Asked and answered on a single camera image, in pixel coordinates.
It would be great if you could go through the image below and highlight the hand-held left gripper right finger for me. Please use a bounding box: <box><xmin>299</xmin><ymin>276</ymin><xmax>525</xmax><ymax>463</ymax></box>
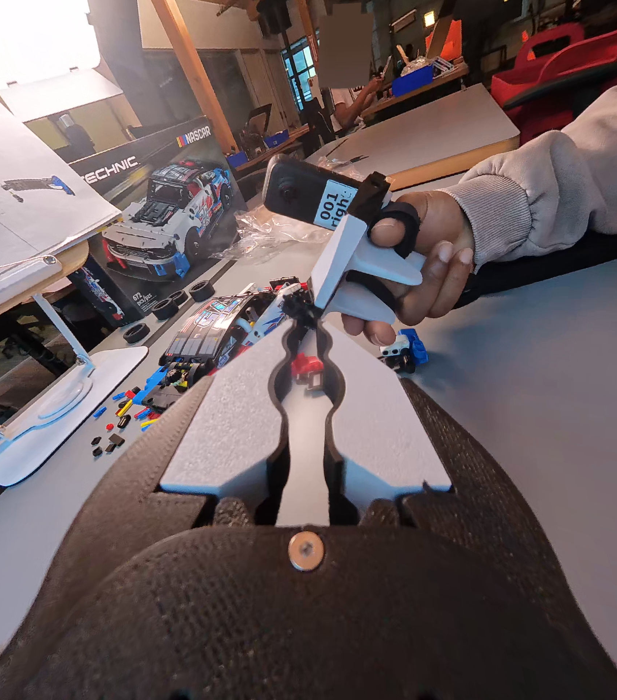
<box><xmin>317</xmin><ymin>322</ymin><xmax>453</xmax><ymax>517</ymax></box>

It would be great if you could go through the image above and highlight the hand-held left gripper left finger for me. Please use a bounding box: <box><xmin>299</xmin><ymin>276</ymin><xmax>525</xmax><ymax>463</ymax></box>
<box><xmin>160</xmin><ymin>322</ymin><xmax>294</xmax><ymax>516</ymax></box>

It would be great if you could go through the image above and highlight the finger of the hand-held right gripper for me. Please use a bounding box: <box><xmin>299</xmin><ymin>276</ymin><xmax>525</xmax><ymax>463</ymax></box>
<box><xmin>308</xmin><ymin>215</ymin><xmax>371</xmax><ymax>319</ymax></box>

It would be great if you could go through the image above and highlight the black lego panel blue end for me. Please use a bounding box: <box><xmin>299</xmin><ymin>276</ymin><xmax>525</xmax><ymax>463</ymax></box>
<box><xmin>379</xmin><ymin>328</ymin><xmax>430</xmax><ymax>375</ymax></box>

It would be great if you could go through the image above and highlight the red lego piece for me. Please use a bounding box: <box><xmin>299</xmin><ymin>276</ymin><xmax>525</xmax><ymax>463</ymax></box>
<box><xmin>291</xmin><ymin>353</ymin><xmax>325</xmax><ymax>392</ymax></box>

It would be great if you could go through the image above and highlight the lego race car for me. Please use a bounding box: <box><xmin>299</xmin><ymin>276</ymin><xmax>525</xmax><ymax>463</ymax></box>
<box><xmin>141</xmin><ymin>276</ymin><xmax>317</xmax><ymax>413</ymax></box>

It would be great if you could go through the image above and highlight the person's right forearm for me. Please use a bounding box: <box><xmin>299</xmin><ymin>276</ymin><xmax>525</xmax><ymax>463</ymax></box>
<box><xmin>442</xmin><ymin>52</ymin><xmax>617</xmax><ymax>269</ymax></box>

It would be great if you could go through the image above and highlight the pile of small lego pieces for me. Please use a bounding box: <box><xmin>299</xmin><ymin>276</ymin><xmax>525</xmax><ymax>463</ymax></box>
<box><xmin>91</xmin><ymin>383</ymin><xmax>167</xmax><ymax>459</ymax></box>

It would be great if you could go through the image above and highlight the black lego box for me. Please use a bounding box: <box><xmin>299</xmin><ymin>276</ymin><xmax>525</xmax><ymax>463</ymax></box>
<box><xmin>68</xmin><ymin>115</ymin><xmax>249</xmax><ymax>329</ymax></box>

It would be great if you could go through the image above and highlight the person's right hand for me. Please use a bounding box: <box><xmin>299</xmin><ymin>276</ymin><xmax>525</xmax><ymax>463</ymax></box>
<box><xmin>341</xmin><ymin>188</ymin><xmax>476</xmax><ymax>346</ymax></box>

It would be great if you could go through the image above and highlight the clear plastic bag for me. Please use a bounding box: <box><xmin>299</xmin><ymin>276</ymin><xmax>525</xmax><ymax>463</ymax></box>
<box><xmin>229</xmin><ymin>208</ymin><xmax>337</xmax><ymax>260</ymax></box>
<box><xmin>319</xmin><ymin>150</ymin><xmax>375</xmax><ymax>170</ymax></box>

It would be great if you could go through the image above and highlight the wooden workbench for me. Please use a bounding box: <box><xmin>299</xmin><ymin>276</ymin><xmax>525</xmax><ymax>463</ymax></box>
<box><xmin>360</xmin><ymin>63</ymin><xmax>470</xmax><ymax>118</ymax></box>

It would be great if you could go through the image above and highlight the white instruction booklet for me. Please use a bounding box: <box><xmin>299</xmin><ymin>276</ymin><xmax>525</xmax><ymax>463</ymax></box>
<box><xmin>0</xmin><ymin>93</ymin><xmax>123</xmax><ymax>280</ymax></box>

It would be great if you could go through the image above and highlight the wooden post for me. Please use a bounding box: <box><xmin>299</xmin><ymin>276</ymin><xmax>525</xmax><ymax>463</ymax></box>
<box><xmin>150</xmin><ymin>0</ymin><xmax>238</xmax><ymax>154</ymax></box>

